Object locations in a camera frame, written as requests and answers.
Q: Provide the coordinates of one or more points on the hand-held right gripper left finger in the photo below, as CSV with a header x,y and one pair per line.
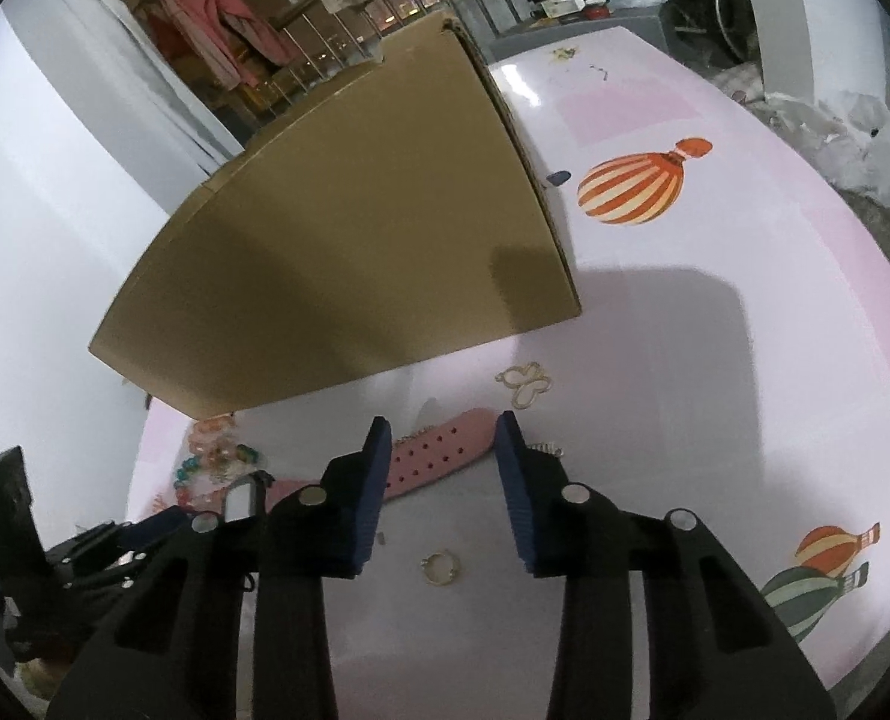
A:
x,y
373,499

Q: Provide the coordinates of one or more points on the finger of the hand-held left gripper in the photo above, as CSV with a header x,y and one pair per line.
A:
x,y
111,581
152,526

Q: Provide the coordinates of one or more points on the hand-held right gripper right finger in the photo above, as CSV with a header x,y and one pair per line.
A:
x,y
518,502

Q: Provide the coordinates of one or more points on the brown cardboard box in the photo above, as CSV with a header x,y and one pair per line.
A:
x,y
340,240

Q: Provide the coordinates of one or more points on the gold bar hair clip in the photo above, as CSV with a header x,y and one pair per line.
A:
x,y
548,448

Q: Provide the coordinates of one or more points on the gold butterfly hair clip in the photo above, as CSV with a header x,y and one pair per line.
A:
x,y
523,379

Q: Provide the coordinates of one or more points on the white curtain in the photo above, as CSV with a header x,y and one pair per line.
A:
x,y
152,105

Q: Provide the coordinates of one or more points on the grey cabinet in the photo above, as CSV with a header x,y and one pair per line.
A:
x,y
640,21

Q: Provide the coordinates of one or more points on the clear plastic bag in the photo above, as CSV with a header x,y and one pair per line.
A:
x,y
857,135

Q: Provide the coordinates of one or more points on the white flat box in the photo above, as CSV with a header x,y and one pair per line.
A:
x,y
568,4

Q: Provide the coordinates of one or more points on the pink hanging jacket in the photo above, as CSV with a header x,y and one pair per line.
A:
x,y
212,22

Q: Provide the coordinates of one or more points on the wheelchair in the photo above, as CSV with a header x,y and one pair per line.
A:
x,y
715,0

